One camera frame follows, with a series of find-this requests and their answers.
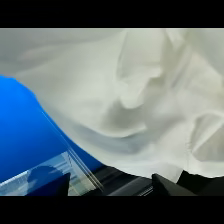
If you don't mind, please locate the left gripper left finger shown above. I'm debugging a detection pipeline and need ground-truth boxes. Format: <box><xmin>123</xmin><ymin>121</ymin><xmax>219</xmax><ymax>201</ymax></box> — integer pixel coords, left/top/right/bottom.
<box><xmin>26</xmin><ymin>172</ymin><xmax>72</xmax><ymax>197</ymax></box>

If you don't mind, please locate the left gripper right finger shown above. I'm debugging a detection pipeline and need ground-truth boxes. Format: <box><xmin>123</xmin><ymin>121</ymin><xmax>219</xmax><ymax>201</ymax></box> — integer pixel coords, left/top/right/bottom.
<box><xmin>151</xmin><ymin>173</ymin><xmax>198</xmax><ymax>197</ymax></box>

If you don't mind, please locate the white shirt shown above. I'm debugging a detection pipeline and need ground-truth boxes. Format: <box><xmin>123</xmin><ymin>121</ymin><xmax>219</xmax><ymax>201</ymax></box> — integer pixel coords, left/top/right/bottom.
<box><xmin>0</xmin><ymin>28</ymin><xmax>224</xmax><ymax>180</ymax></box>

